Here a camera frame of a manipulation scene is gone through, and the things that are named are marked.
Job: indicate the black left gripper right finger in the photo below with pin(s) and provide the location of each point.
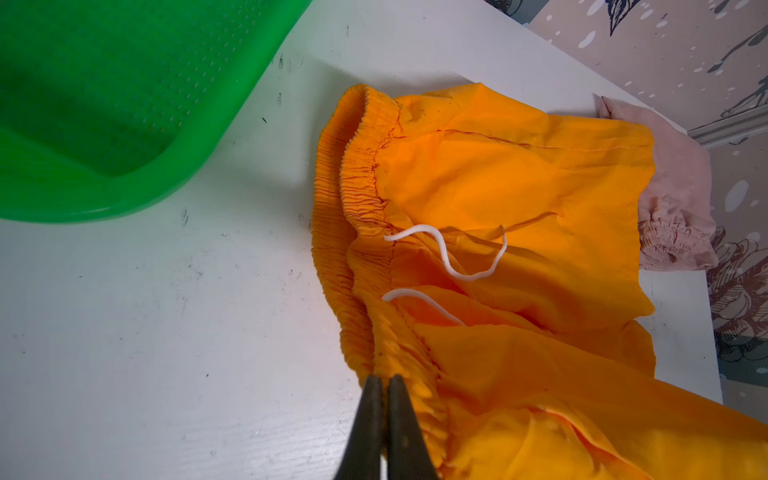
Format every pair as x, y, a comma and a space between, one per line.
407, 454

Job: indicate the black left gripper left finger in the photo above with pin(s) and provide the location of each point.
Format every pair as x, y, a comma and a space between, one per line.
362, 455

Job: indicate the orange shorts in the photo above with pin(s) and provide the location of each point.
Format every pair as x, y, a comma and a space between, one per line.
488, 253

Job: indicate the pink shorts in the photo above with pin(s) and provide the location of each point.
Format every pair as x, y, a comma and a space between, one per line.
675, 222

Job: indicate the green plastic basket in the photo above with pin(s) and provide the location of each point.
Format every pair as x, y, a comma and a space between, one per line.
108, 107

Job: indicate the aluminium corner frame post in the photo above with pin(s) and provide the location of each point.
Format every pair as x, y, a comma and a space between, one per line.
732, 129

